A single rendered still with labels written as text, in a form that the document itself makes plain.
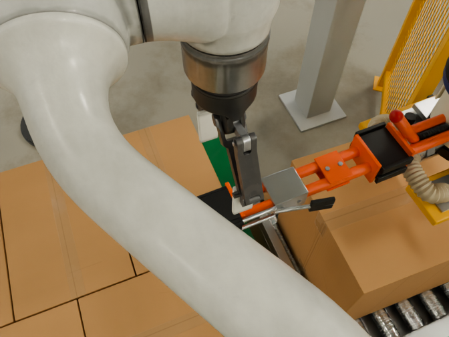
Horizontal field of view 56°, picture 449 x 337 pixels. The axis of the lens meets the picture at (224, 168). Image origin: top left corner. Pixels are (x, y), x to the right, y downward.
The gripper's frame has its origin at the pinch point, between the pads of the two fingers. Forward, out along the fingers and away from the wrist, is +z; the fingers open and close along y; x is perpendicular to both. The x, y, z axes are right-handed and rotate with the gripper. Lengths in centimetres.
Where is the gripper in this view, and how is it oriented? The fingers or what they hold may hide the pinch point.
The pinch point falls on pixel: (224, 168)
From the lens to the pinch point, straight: 62.9
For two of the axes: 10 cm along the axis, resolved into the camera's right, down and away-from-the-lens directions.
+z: 0.0, 5.4, 8.4
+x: -9.3, 3.2, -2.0
